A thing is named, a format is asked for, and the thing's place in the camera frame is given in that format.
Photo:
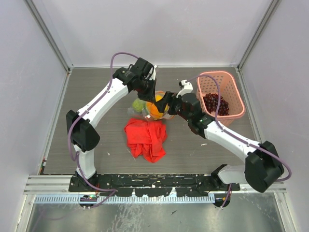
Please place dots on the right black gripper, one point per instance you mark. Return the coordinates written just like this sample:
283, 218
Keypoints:
170, 98

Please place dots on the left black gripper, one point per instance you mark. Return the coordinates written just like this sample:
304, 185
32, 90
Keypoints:
149, 96

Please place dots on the yellow lemon toy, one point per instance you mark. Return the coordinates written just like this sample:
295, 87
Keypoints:
159, 96

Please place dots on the orange mango toy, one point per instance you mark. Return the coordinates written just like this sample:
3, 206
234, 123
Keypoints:
152, 112

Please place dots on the clear zip bag orange zipper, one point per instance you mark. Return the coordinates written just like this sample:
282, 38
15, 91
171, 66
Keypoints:
142, 115

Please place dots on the green custard apple toy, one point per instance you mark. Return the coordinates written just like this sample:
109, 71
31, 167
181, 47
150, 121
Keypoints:
138, 105

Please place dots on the dark purple grapes toy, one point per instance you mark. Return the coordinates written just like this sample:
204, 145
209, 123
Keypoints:
211, 103

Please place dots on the pink plastic basket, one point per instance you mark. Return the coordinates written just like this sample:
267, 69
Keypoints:
214, 84

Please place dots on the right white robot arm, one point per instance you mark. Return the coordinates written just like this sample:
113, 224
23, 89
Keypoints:
261, 165

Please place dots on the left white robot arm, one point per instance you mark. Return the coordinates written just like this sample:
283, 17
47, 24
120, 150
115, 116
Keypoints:
81, 125

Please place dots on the red crumpled cloth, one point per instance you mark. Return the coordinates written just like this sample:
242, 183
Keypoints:
146, 138

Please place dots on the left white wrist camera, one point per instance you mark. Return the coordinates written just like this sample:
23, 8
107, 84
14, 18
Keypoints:
152, 74

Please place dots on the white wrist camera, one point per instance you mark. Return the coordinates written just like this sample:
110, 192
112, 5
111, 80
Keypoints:
152, 74
185, 88

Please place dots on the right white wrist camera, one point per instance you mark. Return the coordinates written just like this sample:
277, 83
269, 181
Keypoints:
185, 88

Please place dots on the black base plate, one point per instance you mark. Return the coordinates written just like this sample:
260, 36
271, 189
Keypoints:
155, 185

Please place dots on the slotted cable duct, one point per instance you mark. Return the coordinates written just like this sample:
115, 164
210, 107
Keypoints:
79, 198

